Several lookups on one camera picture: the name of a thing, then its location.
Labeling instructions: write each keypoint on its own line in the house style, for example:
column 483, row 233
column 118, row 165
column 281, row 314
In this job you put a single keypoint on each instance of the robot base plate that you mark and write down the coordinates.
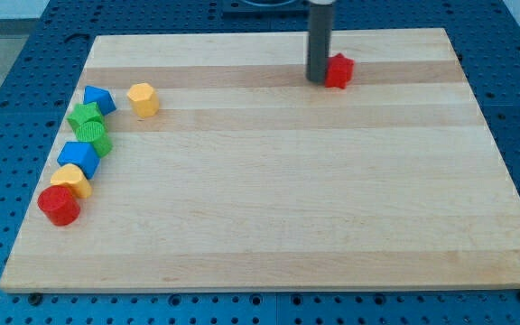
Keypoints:
column 234, row 8

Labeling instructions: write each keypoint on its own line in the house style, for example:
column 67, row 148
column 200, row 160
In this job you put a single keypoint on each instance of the blue cube block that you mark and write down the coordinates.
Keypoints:
column 82, row 155

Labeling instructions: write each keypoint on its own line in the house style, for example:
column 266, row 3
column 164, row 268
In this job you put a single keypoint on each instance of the green cylinder block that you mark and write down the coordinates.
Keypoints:
column 96, row 134

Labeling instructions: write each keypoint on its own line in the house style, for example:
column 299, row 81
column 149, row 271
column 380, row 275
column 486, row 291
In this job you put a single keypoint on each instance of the wooden board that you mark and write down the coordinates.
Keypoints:
column 251, row 179

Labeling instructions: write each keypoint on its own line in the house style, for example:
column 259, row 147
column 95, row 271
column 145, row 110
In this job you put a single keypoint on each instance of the yellow heart block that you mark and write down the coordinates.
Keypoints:
column 73, row 178

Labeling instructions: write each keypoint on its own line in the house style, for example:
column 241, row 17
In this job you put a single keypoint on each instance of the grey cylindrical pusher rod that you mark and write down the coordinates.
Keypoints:
column 320, row 24

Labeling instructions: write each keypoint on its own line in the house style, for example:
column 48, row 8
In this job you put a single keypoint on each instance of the red cylinder block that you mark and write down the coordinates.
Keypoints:
column 59, row 205

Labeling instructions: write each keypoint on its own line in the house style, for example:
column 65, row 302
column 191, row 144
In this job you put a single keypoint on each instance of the green star block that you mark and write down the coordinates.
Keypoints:
column 83, row 113

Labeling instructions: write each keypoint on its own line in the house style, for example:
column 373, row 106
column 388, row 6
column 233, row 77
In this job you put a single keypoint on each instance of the red star block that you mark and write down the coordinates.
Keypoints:
column 339, row 71

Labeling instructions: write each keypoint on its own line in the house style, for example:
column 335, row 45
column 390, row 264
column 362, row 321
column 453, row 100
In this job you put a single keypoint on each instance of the yellow hexagon block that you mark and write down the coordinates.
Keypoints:
column 143, row 100

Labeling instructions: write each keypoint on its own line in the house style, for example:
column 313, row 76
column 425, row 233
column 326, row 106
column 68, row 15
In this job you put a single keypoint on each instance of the blue triangle block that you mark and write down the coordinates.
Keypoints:
column 101, row 97

